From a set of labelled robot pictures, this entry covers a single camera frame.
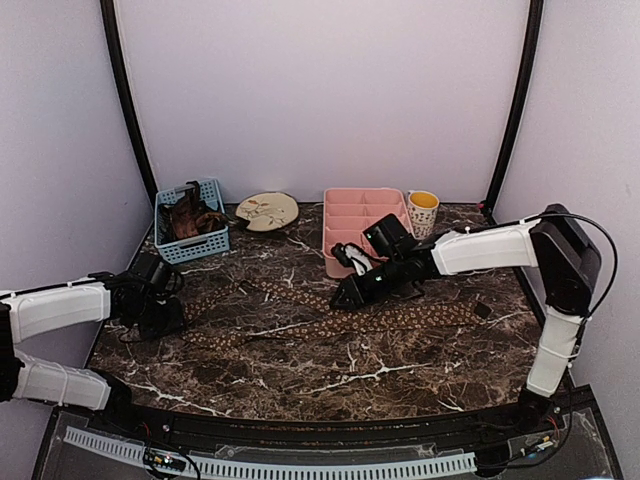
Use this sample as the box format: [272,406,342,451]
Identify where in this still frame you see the pink divided organizer tray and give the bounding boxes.
[322,188,413,279]

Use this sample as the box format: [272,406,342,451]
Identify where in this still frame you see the right black frame post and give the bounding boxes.
[482,0,544,217]

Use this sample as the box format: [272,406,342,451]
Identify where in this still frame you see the left black frame post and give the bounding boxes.
[99,0,158,203]

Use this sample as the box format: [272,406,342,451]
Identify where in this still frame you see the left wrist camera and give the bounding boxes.
[129,252,184,296]

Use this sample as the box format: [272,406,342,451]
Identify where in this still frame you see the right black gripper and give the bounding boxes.
[329,254,407,310]

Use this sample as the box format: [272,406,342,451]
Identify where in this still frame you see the blue perforated plastic basket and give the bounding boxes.
[155,178,230,264]

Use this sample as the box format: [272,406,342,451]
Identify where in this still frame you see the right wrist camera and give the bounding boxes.
[331,242,383,276]

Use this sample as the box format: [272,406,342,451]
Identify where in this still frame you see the white mug yellow inside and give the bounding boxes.
[407,190,440,240]

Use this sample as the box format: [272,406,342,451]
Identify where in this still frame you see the small green circuit board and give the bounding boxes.
[143,449,187,472]

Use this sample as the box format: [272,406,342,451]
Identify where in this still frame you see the dark brown ties in basket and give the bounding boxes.
[165,181,229,241]

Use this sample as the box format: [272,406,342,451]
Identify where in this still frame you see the black front rail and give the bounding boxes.
[89,404,547,450]

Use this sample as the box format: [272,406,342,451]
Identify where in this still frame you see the black frame post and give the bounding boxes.
[482,0,544,217]
[99,0,158,203]

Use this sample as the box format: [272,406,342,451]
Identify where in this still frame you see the brown floral tie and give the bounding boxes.
[181,280,492,349]

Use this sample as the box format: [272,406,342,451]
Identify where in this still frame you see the round floral plate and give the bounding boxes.
[235,192,299,233]

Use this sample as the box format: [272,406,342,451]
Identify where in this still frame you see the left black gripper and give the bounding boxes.
[126,296,186,342]

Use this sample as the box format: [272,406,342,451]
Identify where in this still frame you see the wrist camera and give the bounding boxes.
[129,252,184,296]
[331,242,383,276]

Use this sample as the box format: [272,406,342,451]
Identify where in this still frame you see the grey slotted cable duct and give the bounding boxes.
[63,427,477,479]

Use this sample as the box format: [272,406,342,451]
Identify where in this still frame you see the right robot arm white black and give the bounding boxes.
[329,204,613,434]

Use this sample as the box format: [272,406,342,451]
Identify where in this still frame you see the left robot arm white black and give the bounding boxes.
[1,273,185,436]

